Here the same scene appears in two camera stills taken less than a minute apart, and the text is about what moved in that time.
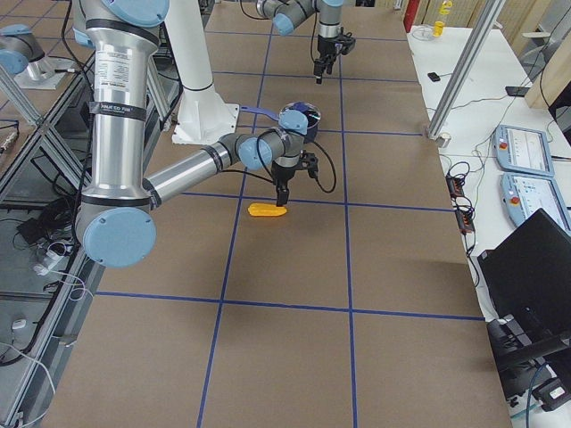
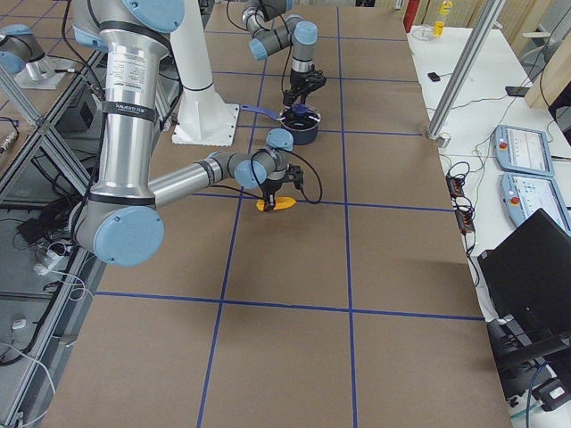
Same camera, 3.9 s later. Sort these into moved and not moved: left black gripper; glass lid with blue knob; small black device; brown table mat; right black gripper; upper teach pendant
Moved: left black gripper; right black gripper
Not moved: brown table mat; small black device; glass lid with blue knob; upper teach pendant
